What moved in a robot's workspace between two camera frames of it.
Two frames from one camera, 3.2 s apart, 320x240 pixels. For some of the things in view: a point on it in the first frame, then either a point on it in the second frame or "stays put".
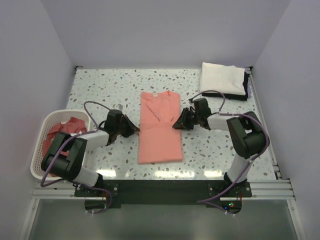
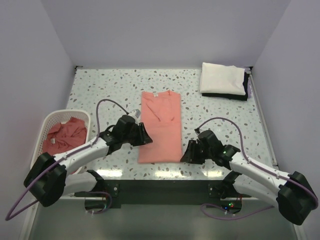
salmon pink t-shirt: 159,141 stays put
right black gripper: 182,122 → 189,156
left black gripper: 132,128 → 143,138
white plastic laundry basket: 52,117 stays put
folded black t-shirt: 235,97 stays put
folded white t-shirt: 226,79 stays put
